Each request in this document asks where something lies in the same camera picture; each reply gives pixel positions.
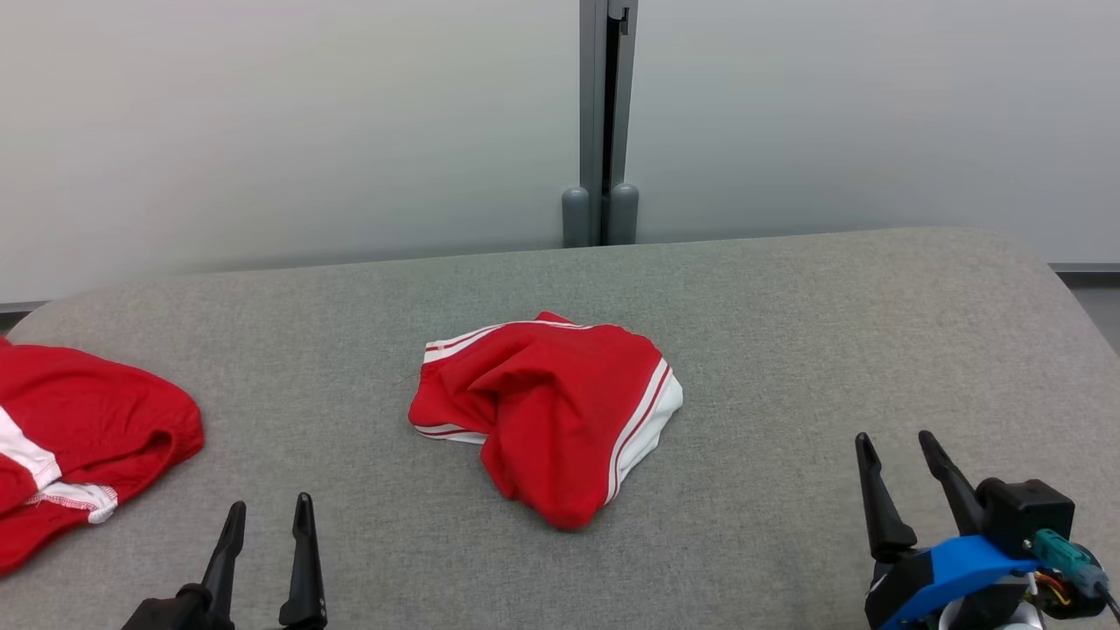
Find blue right camera mount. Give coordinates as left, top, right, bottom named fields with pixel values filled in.
left=879, top=535, right=1040, bottom=630

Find grey cylindrical post bumper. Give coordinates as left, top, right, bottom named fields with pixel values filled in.
left=562, top=185, right=593, bottom=249
left=608, top=182, right=641, bottom=246

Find teal right cable connector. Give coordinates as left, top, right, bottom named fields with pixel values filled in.
left=1025, top=528, right=1110, bottom=598

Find red garment with white band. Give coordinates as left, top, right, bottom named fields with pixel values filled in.
left=0, top=337, right=205, bottom=577

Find red shorts with white stripes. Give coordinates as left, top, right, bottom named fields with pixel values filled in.
left=408, top=311, right=684, bottom=531

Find grey metal wall post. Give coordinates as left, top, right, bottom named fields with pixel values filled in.
left=579, top=0, right=640, bottom=247

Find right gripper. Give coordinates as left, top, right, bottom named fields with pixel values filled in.
left=855, top=430, right=987, bottom=630

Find grey baseboard strip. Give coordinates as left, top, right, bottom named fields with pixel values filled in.
left=0, top=262, right=1120, bottom=312

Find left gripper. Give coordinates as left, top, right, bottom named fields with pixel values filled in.
left=121, top=492, right=328, bottom=630

